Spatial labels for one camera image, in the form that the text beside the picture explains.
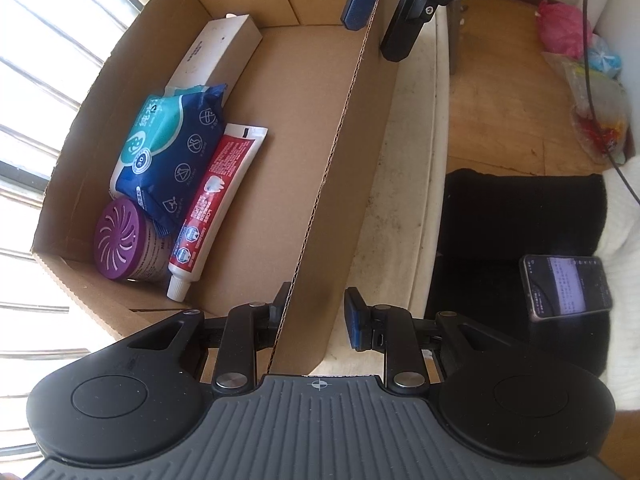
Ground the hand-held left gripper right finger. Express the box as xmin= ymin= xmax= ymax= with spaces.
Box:
xmin=345 ymin=286 xmax=506 ymax=395

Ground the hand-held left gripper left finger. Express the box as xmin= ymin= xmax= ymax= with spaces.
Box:
xmin=127 ymin=282 xmax=293 ymax=395

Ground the red toothpaste tube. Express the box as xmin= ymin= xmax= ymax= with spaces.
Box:
xmin=166 ymin=123 xmax=269 ymax=303

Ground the brown cardboard box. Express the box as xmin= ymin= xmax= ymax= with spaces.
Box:
xmin=31 ymin=0 xmax=403 ymax=376

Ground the white rectangular carton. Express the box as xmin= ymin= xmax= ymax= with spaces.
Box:
xmin=164 ymin=14 xmax=263 ymax=96

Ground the purple lid air freshener jar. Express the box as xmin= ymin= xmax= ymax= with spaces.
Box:
xmin=93 ymin=198 xmax=176 ymax=283

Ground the blue wet wipes pack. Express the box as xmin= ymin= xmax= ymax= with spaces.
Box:
xmin=109 ymin=83 xmax=228 ymax=237

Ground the pink plastic bag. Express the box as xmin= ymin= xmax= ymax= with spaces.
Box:
xmin=537 ymin=0 xmax=596 ymax=61

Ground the dark cloth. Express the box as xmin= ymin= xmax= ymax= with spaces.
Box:
xmin=425 ymin=169 xmax=608 ymax=376

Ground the blue white plastic bag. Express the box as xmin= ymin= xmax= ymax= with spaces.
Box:
xmin=587 ymin=35 xmax=623 ymax=78

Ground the clear plastic bag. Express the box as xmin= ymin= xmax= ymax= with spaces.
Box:
xmin=547 ymin=50 xmax=631 ymax=163

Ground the black smartphone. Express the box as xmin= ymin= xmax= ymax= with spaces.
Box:
xmin=520 ymin=254 xmax=613 ymax=322

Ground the metal window railing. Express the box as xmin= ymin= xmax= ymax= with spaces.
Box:
xmin=0 ymin=0 xmax=166 ymax=361

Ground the black cable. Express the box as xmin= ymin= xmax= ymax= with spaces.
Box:
xmin=580 ymin=0 xmax=640 ymax=196

